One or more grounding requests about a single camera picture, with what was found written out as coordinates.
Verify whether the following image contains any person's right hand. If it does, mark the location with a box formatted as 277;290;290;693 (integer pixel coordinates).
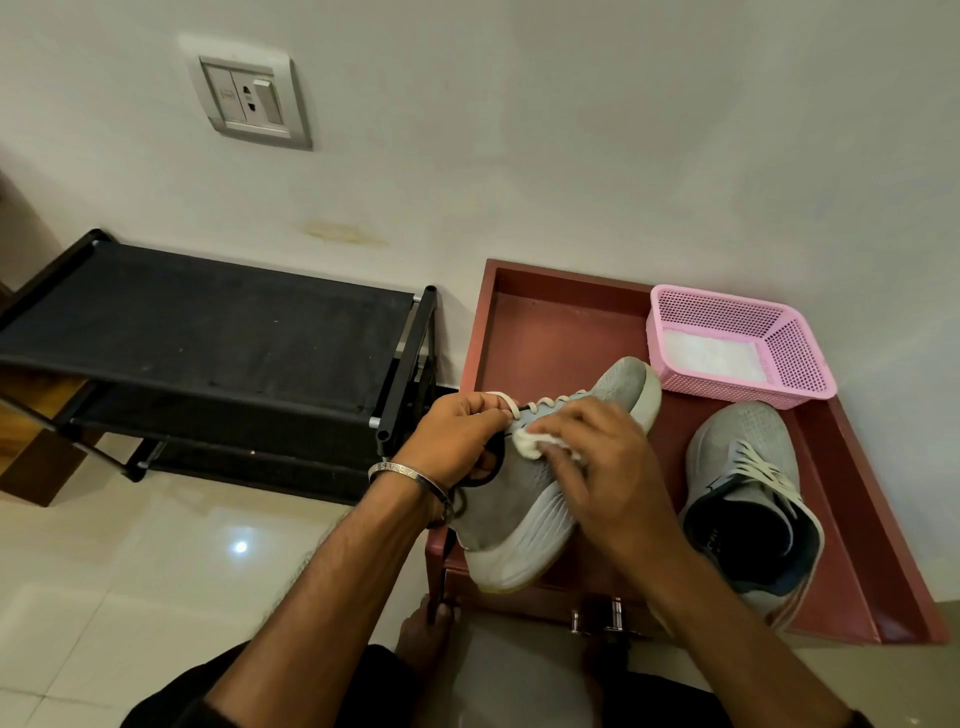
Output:
524;397;684;583

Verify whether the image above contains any person's left hand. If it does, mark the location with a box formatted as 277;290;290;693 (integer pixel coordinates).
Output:
391;391;515;498

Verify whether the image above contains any white wipe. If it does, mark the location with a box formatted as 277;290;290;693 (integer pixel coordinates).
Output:
509;425;583;463

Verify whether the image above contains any grey sneaker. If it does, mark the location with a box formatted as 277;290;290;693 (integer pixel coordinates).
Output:
447;356;664;595
678;401;826;631

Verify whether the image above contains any reddish-brown side table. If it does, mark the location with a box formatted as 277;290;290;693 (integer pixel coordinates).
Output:
425;258;952;646

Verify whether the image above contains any black shoe rack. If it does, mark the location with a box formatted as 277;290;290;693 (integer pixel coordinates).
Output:
0;228;440;505

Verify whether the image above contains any person's left forearm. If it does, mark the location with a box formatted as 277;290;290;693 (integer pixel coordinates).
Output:
206;479;444;728

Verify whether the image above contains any person's right forearm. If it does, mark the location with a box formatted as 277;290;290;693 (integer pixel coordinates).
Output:
644;547;856;728

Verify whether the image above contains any stack of white wipes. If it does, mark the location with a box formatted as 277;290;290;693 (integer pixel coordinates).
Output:
663;329;768;385

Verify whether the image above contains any person's left foot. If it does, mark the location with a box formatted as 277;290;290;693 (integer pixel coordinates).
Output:
395;596;457;680

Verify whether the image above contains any pink plastic basket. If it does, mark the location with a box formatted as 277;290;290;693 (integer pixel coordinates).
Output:
646;283;838;411

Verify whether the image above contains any brown wooden furniture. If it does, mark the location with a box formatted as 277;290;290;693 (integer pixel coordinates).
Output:
0;281;103;508

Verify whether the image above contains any silver bracelet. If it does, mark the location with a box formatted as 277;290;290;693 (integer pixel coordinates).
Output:
367;461;457;526

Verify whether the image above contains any white wall socket plate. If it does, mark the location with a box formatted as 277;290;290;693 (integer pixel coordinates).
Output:
178;33;313;151

